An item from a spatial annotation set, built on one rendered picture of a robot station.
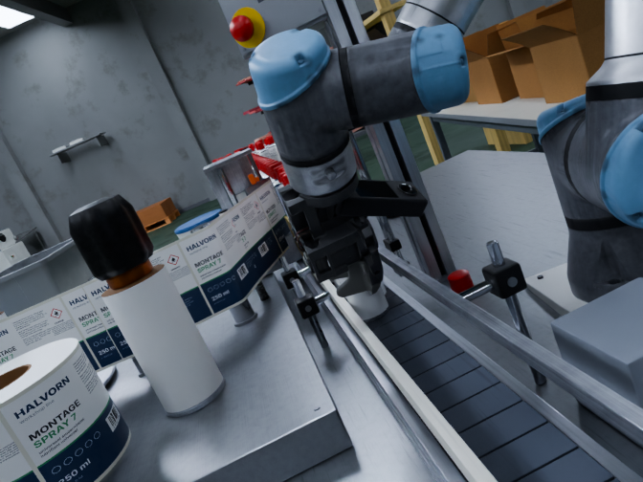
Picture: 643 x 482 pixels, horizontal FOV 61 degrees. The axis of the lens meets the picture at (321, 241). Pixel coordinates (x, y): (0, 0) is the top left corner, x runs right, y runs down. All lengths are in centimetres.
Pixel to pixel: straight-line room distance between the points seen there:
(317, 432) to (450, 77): 39
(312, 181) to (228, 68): 1209
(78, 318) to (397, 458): 59
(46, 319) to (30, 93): 1284
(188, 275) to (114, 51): 1228
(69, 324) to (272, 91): 62
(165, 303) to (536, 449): 47
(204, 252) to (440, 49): 58
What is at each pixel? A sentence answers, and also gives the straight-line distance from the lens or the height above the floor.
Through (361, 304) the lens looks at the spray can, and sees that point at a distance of 76.
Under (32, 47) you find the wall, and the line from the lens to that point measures 1376.
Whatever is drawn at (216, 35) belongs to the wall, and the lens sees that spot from 1271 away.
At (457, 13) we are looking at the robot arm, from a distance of 64.
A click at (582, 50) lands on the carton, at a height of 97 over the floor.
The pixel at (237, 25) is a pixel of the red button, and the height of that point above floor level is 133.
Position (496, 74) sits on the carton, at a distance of 307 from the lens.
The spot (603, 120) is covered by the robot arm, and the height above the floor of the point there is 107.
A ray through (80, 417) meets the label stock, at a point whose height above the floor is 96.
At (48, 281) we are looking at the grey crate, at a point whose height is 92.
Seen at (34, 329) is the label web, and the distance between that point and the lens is 102.
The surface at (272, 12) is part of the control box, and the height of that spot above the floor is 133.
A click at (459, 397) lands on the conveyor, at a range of 56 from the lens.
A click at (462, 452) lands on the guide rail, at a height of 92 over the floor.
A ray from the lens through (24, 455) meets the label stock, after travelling 73.
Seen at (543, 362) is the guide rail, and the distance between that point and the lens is 42.
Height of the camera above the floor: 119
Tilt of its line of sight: 14 degrees down
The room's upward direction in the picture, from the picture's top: 24 degrees counter-clockwise
